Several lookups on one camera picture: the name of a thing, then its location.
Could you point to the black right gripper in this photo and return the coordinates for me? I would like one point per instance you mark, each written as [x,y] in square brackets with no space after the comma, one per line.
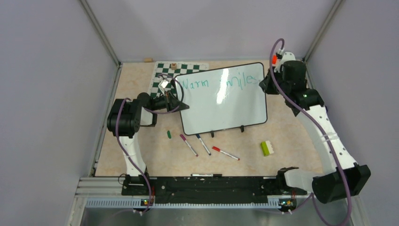
[266,84]

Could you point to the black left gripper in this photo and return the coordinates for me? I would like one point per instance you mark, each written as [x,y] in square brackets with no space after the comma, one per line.
[171,102]

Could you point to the white whiteboard black frame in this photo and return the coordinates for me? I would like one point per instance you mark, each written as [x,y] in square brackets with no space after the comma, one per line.
[223,98]

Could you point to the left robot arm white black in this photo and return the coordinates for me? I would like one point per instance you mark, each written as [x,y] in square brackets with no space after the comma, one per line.
[127,116]

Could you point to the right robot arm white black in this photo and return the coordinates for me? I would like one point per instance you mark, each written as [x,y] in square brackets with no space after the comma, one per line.
[342,176]

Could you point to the orange small block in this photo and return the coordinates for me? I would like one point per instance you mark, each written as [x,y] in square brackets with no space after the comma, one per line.
[274,59]

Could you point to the green white chessboard mat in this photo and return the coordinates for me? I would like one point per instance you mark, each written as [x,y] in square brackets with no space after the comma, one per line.
[163,67]

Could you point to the purple capped marker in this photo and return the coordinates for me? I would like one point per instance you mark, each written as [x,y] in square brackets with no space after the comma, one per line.
[187,143]

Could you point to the blue capped marker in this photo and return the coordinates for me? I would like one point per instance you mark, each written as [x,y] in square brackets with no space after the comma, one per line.
[203,144]

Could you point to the wooden small block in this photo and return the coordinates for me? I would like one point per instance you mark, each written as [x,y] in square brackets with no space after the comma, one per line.
[148,60]

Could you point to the red capped marker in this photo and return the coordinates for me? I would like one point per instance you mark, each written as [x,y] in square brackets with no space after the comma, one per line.
[226,153]

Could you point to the green lego brick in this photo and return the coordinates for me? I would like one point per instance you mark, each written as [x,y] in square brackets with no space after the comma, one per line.
[266,148]

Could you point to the silver marker near base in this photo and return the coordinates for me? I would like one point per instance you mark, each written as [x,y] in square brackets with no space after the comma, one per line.
[206,175]

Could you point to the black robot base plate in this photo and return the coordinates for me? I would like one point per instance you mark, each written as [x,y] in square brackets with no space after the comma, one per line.
[206,190]

